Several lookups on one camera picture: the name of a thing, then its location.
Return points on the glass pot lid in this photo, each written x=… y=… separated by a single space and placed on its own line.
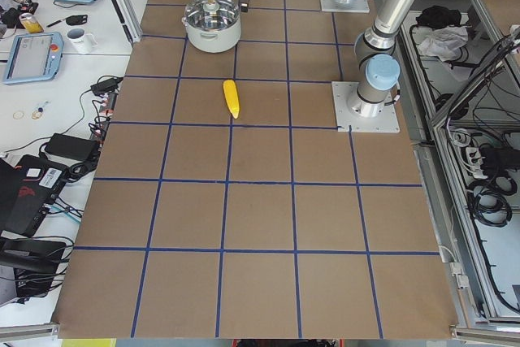
x=211 y=15

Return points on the black power adapter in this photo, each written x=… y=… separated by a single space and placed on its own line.
x=75 y=148

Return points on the white crumpled cloth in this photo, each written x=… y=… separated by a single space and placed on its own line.
x=445 y=43

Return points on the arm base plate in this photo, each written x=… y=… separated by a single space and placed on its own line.
x=345 y=6
x=355 y=115

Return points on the pale green cooking pot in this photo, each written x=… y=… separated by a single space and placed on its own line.
x=216 y=41

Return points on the black laptop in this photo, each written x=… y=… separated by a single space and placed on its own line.
x=27 y=189

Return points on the white mug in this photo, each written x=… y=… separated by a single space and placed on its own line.
x=82 y=41

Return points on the yellow drink can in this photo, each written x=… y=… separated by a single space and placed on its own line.
x=30 y=23

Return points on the black cloth bundle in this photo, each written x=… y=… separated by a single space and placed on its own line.
x=438 y=17

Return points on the blue teach pendant near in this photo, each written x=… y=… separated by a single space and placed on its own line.
x=33 y=57

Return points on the yellow corn cob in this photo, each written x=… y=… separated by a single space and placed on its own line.
x=232 y=98

